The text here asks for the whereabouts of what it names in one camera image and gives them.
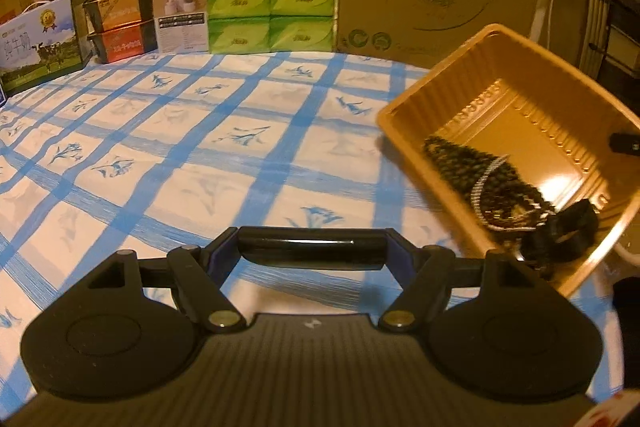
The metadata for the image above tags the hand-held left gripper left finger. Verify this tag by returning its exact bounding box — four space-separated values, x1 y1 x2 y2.
87 227 247 334

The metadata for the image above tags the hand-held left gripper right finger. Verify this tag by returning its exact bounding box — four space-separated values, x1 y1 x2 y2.
377 229 543 334

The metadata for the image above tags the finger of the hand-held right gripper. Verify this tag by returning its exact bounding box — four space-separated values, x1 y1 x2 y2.
610 132 640 154

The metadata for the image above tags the black cylinder tube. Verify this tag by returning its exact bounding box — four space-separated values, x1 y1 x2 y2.
237 227 388 272

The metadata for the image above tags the orange plastic tray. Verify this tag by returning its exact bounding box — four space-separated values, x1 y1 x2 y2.
376 23 640 300

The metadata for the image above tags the dark bead necklace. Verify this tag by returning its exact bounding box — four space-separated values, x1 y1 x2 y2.
424 136 556 228

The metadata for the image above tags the silver chain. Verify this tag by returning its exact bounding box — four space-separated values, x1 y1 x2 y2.
470 154 511 228

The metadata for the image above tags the brown bead bracelet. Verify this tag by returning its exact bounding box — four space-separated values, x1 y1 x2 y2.
492 187 557 230

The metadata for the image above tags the blue checkered tablecloth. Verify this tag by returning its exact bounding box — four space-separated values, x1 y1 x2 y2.
0 52 621 408

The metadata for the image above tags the black metal rack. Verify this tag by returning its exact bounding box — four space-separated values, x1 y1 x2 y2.
580 0 640 108

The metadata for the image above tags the white product box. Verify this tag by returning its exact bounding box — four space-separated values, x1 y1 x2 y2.
152 0 210 55

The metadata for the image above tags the red instant noodle bowl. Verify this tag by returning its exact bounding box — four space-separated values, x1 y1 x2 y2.
87 19 160 64

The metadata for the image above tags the red and white printed item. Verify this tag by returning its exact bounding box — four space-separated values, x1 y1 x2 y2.
575 389 640 427

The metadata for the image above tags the orange instant noodle bowl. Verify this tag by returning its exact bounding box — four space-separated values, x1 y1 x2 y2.
82 0 156 32

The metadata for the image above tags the milk carton with cow print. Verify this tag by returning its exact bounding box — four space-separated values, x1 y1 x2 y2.
0 0 88 98

